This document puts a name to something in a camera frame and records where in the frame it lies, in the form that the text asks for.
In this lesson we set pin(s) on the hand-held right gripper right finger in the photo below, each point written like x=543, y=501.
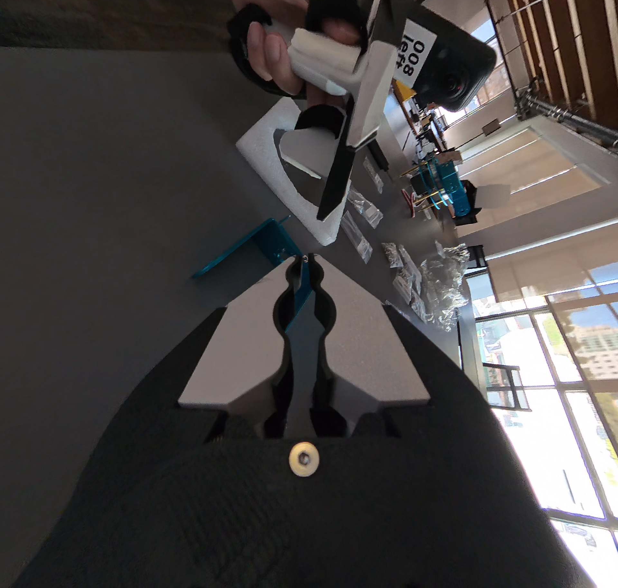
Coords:
x=371, y=356

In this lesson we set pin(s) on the blue toy robot arm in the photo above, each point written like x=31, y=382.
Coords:
x=454, y=192

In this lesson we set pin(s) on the large glass window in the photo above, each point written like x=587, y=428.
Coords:
x=569, y=429

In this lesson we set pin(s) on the crumpled clear plastic bag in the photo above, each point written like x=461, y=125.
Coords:
x=444, y=284

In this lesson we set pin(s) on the blue metal bracket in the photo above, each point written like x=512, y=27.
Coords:
x=270, y=240

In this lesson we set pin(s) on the black chair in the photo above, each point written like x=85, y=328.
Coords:
x=507, y=385

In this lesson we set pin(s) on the white foam block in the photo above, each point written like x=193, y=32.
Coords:
x=260, y=149

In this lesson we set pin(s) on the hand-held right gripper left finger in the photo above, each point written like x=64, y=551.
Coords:
x=231, y=356

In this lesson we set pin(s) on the metal ceiling pipe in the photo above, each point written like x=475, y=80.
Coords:
x=565, y=115

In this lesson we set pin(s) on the dark grey desk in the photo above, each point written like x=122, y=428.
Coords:
x=120, y=187

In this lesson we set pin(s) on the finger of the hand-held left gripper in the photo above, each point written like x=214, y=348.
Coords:
x=374, y=91

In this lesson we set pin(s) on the beige roller blind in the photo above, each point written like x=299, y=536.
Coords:
x=540, y=264
x=531, y=163

